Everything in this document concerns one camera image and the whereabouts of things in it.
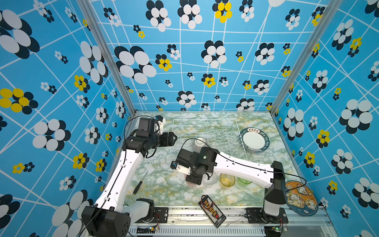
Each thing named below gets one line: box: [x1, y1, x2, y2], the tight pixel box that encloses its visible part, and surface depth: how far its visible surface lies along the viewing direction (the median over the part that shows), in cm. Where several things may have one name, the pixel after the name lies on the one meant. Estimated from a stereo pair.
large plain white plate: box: [239, 127, 270, 154], surface depth 101 cm
